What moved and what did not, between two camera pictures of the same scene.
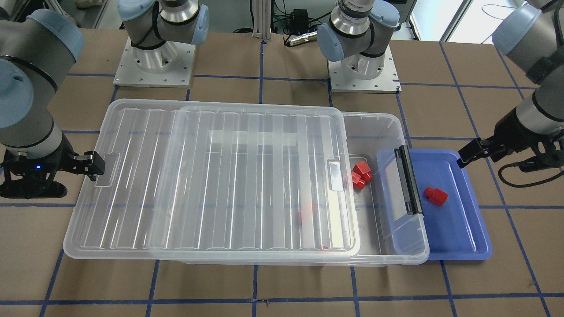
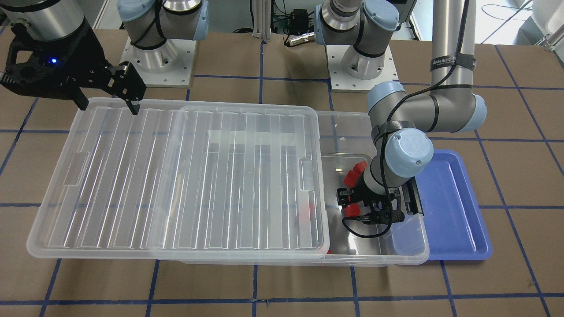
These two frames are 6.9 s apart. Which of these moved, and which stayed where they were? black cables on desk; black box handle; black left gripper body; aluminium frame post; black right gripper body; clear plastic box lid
Moved: clear plastic box lid; black right gripper body; black left gripper body
Stayed: black box handle; black cables on desk; aluminium frame post
